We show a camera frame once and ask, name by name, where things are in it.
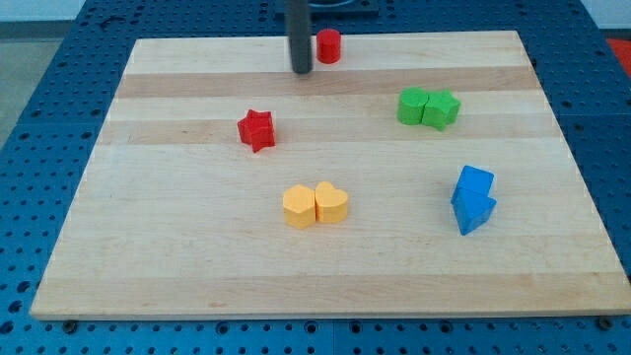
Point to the red object at right edge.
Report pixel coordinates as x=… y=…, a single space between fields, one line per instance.
x=622 y=51

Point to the green star block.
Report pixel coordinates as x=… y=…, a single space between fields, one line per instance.
x=440 y=110

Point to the blue triangle block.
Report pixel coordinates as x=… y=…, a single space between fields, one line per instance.
x=472 y=209

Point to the red cylinder block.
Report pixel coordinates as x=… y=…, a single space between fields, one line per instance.
x=328 y=46

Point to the yellow hexagon block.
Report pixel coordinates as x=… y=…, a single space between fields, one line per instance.
x=299 y=206

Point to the yellow heart block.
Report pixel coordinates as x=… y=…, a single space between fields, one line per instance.
x=331 y=203

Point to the wooden board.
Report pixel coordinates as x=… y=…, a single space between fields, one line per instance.
x=175 y=218

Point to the green cylinder block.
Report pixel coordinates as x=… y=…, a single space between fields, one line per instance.
x=411 y=105

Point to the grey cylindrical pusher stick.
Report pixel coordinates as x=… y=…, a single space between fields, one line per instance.
x=299 y=35

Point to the blue cube block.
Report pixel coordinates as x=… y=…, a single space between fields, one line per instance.
x=475 y=179

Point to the red star block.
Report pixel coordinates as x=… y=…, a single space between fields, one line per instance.
x=257 y=129

